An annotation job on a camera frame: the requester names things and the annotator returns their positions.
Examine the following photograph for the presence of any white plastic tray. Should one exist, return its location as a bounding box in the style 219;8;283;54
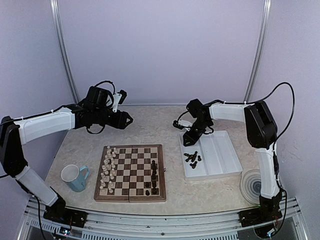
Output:
178;130;243;181

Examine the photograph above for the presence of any right aluminium corner post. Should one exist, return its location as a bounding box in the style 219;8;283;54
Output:
243;0;272;102

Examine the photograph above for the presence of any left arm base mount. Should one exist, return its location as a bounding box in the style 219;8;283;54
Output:
43;207;88;228

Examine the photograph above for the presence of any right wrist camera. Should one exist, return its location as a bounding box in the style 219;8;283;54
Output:
172;119;192;131

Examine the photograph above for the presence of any light blue mug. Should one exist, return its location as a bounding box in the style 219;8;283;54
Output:
60;164;90;192

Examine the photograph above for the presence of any white chess pieces row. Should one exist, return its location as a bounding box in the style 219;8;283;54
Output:
97;145;118;196

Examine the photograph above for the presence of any aluminium front rail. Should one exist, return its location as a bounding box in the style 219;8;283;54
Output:
16;198;311;240

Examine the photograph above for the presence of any pile of dark chess pieces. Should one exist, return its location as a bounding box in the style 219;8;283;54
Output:
183;151;202;169

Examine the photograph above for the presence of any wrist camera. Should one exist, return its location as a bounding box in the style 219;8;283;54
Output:
172;119;192;131
112;89;127;113

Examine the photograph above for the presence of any aluminium corner post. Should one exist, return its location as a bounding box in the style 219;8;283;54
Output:
50;0;80;103
243;0;272;102

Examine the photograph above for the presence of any grey spiral coaster plate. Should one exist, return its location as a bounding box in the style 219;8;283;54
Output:
240;169;262;205

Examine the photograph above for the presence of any wooden chess board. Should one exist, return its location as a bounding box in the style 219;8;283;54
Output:
93;144;167;203

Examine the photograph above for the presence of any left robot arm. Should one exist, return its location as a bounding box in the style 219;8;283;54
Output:
0;85;133;223

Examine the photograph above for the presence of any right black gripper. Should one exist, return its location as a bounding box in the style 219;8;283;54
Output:
183;118;212;146

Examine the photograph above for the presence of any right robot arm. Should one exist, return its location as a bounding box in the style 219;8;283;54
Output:
173;99;283;222

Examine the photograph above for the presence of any left aluminium corner post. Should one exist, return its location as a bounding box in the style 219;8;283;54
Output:
50;0;80;103

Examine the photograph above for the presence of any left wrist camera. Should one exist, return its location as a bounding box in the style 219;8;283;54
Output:
112;89;127;113

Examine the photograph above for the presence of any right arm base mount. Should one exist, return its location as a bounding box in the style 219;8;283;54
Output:
238;206;283;228

